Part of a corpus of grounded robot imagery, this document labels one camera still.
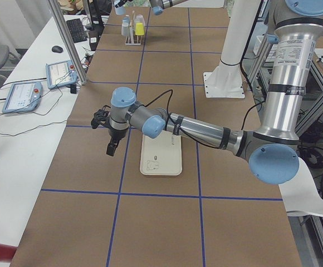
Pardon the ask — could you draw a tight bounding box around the teach pendant tablet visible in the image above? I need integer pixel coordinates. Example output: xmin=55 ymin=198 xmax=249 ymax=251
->
xmin=2 ymin=81 xmax=43 ymax=114
xmin=45 ymin=60 xmax=77 ymax=90

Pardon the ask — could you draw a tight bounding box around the far teach pendant tablet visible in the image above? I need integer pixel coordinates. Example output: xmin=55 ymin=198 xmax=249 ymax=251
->
xmin=45 ymin=60 xmax=77 ymax=90

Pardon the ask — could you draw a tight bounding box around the white chair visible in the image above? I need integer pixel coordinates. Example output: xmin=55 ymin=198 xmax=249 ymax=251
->
xmin=279 ymin=159 xmax=323 ymax=217

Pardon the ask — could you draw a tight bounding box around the white plastic cup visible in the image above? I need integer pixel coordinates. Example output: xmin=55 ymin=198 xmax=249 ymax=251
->
xmin=135 ymin=14 xmax=145 ymax=26

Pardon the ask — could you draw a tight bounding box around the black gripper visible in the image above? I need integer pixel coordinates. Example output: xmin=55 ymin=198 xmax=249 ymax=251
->
xmin=114 ymin=0 xmax=133 ymax=8
xmin=106 ymin=128 xmax=128 ymax=156

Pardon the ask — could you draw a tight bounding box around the near teach pendant tablet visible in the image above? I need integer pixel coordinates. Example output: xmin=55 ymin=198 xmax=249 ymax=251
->
xmin=2 ymin=81 xmax=43 ymax=114

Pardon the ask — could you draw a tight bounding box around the small black adapter box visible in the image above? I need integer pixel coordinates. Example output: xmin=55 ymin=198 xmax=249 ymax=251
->
xmin=69 ymin=84 xmax=78 ymax=94

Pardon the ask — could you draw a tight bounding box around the beige serving tray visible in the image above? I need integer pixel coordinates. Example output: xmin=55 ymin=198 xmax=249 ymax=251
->
xmin=140 ymin=131 xmax=182 ymax=176

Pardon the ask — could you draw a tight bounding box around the aluminium frame post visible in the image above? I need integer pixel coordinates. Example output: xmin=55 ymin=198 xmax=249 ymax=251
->
xmin=47 ymin=0 xmax=87 ymax=85

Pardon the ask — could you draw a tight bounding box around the yellow plastic cup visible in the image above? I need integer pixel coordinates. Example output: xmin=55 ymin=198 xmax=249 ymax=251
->
xmin=135 ymin=22 xmax=145 ymax=36

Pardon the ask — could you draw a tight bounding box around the black keyboard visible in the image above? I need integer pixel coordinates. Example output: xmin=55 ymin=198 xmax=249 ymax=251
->
xmin=66 ymin=18 xmax=87 ymax=43

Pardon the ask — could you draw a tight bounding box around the brown paper table cover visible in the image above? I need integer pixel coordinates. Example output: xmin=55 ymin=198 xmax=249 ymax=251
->
xmin=11 ymin=7 xmax=301 ymax=266

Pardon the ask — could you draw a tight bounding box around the black computer mouse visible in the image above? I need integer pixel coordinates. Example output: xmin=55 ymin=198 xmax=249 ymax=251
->
xmin=51 ymin=46 xmax=63 ymax=53

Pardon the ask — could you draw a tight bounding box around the white wire cup rack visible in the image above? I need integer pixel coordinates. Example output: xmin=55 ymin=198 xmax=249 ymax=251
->
xmin=124 ymin=11 xmax=146 ymax=46

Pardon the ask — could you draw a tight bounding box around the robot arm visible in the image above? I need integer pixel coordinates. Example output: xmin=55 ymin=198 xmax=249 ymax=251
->
xmin=113 ymin=0 xmax=187 ymax=16
xmin=105 ymin=1 xmax=323 ymax=184

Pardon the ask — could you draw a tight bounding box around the white camera mast column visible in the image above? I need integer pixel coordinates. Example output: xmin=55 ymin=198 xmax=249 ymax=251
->
xmin=204 ymin=1 xmax=253 ymax=98

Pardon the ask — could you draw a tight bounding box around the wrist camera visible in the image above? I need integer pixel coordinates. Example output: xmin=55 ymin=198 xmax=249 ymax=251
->
xmin=91 ymin=105 xmax=111 ymax=129

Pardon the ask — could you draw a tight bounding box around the grey plastic cup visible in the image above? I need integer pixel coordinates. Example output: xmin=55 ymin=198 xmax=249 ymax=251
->
xmin=121 ymin=22 xmax=130 ymax=37

